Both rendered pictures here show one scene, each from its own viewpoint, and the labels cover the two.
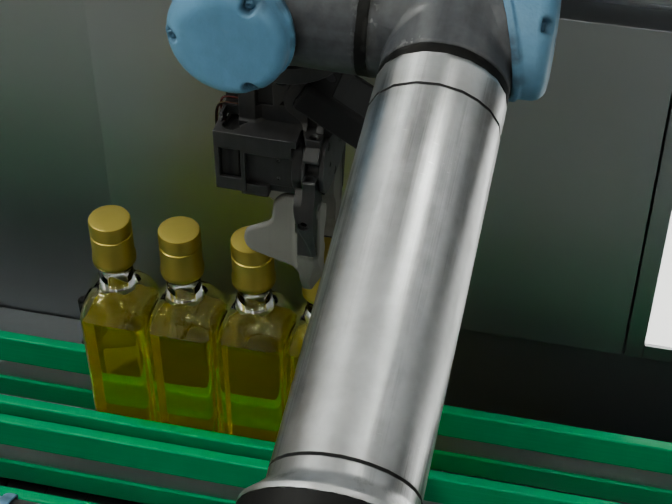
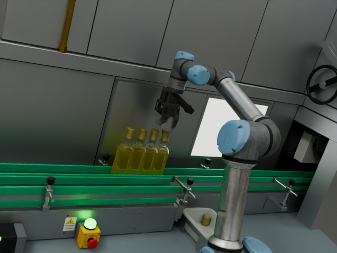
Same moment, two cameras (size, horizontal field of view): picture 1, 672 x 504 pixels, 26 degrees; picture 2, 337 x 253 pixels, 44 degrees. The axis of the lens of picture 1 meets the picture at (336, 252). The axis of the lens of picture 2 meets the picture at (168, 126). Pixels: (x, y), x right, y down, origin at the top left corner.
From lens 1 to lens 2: 1.33 m
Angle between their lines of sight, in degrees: 47
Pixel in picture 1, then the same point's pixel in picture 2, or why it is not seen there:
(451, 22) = (227, 75)
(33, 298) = not seen: hidden behind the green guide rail
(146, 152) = (116, 122)
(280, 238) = (167, 126)
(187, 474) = (139, 183)
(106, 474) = not seen: hidden behind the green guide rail
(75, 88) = (101, 111)
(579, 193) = (187, 124)
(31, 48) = (95, 102)
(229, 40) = (203, 76)
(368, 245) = (243, 96)
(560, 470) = not seen: hidden behind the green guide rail
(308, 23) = (209, 75)
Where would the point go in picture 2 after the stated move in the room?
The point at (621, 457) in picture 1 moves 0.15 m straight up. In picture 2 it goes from (196, 172) to (205, 144)
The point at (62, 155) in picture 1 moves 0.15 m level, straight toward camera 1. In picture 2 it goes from (92, 127) to (117, 141)
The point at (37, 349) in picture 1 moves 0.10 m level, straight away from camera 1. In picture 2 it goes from (94, 168) to (77, 158)
